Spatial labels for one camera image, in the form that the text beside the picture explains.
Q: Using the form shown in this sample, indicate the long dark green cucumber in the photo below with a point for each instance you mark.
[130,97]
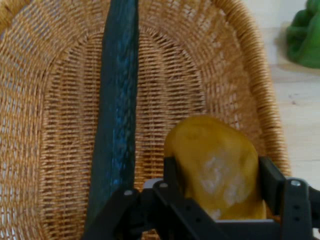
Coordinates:
[120,87]

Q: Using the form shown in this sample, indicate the light wooden cutting board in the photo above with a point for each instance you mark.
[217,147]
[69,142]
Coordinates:
[300,125]

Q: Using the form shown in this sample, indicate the green bell pepper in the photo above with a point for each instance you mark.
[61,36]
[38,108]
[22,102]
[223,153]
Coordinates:
[306,42]

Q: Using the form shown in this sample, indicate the yellow-brown potato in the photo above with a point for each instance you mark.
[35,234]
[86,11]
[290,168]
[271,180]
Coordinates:
[212,155]

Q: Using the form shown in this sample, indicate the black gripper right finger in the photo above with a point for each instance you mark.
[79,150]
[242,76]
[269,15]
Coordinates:
[295,207]

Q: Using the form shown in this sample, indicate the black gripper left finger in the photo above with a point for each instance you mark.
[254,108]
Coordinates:
[155,215]

